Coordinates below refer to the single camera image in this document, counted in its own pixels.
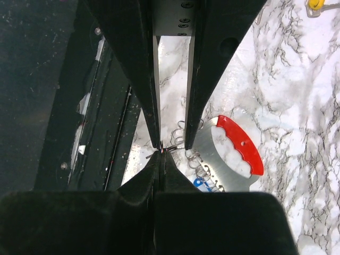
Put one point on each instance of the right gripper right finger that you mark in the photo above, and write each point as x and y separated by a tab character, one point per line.
187	221

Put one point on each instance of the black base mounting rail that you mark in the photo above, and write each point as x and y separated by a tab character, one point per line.
68	115

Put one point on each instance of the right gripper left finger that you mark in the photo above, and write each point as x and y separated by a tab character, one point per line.
87	222

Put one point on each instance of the metal key organizer red handle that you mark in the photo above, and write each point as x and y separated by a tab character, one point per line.
223	155

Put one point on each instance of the key with yellow tag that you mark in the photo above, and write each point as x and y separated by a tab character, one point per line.
314	8

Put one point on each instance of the blue tagged key on organizer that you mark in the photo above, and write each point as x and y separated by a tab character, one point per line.
204	186

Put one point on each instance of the key with black tag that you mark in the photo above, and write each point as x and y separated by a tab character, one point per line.
164	151

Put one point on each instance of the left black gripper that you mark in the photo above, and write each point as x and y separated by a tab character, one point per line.
219	27

